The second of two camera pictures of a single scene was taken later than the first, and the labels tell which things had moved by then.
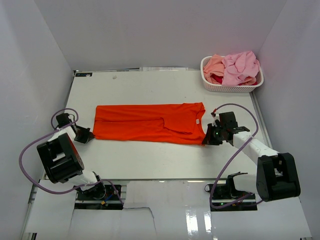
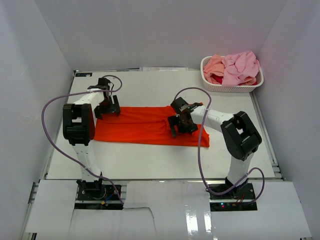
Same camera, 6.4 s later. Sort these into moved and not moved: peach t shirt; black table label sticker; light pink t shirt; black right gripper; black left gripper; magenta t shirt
Moved: black right gripper; black left gripper
Not moved: black table label sticker; light pink t shirt; magenta t shirt; peach t shirt
